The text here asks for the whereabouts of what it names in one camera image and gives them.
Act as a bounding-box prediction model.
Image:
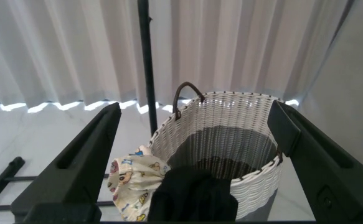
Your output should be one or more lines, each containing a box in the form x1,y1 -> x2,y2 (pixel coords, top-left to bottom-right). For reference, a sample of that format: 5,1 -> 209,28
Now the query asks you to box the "black clothes rack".
0,0 -> 159,215

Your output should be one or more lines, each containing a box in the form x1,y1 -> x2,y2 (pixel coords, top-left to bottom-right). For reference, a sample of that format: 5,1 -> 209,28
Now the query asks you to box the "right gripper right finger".
267,100 -> 363,223

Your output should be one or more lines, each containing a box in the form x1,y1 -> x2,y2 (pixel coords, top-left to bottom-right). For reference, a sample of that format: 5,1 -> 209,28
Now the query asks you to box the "white curtain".
0,0 -> 354,109

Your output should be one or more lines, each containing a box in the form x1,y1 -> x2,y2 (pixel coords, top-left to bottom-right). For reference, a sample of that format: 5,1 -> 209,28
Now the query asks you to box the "black garment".
146,166 -> 240,222

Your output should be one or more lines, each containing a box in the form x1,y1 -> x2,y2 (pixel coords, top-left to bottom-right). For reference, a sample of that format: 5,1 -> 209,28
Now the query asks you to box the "cream printed garment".
107,145 -> 172,222

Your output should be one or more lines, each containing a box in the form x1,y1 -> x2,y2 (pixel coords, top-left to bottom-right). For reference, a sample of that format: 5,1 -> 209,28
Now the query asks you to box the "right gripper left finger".
11,101 -> 122,223

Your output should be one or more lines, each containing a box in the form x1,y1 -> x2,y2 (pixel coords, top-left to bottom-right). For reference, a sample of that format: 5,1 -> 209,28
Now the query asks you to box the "white laundry basket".
148,82 -> 284,222

